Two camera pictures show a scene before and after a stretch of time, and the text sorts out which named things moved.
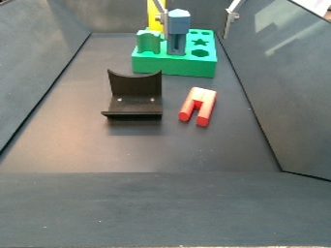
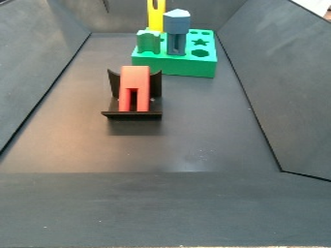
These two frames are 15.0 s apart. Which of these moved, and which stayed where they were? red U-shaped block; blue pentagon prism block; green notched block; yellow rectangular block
Moved: red U-shaped block
Stayed: green notched block; yellow rectangular block; blue pentagon prism block
